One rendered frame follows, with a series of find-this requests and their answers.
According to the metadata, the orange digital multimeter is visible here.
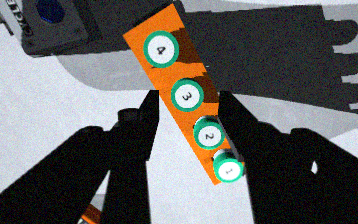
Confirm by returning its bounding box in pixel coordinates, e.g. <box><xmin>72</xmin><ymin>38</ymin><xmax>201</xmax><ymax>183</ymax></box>
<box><xmin>78</xmin><ymin>204</ymin><xmax>101</xmax><ymax>224</ymax></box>

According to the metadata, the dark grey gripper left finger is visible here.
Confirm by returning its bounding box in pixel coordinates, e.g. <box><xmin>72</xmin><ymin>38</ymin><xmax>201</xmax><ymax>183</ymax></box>
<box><xmin>0</xmin><ymin>90</ymin><xmax>160</xmax><ymax>224</ymax></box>

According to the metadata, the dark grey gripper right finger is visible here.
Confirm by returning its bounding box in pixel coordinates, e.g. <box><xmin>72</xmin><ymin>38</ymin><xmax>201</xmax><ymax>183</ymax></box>
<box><xmin>217</xmin><ymin>91</ymin><xmax>358</xmax><ymax>224</ymax></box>

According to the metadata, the grey control box with two push buttons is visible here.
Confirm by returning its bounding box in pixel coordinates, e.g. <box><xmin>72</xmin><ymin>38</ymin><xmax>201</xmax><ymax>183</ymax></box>
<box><xmin>0</xmin><ymin>0</ymin><xmax>103</xmax><ymax>58</ymax></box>

